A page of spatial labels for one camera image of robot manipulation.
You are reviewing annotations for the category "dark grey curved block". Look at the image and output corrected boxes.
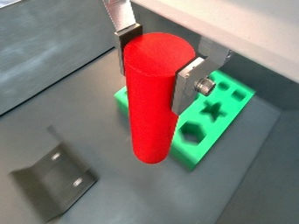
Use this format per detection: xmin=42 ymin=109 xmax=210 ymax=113
xmin=10 ymin=126 xmax=99 ymax=223

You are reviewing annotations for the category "red cylinder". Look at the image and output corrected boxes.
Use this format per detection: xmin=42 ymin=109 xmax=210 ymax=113
xmin=125 ymin=32 xmax=195 ymax=164

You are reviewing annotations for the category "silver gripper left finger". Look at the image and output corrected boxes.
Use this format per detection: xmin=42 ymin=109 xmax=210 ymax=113
xmin=103 ymin=0 xmax=143 ymax=74

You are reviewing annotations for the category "green shape-sorting board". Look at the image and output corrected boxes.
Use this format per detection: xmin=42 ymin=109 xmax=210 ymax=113
xmin=114 ymin=69 xmax=258 ymax=172

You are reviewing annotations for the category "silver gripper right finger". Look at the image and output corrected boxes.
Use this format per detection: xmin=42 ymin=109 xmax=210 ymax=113
xmin=173 ymin=37 xmax=234 ymax=115

